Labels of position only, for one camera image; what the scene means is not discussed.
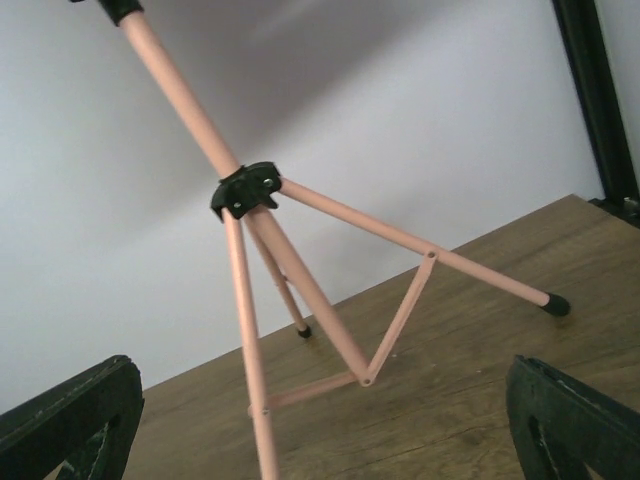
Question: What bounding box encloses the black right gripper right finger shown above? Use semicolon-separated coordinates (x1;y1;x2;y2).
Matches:
506;355;639;479

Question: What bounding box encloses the pink folding music stand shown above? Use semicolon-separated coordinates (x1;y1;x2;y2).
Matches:
97;0;572;480

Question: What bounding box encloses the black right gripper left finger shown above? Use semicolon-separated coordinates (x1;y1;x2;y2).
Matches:
1;355;144;479

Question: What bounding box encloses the black back right frame post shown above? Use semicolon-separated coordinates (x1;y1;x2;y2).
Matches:
551;0;639;227

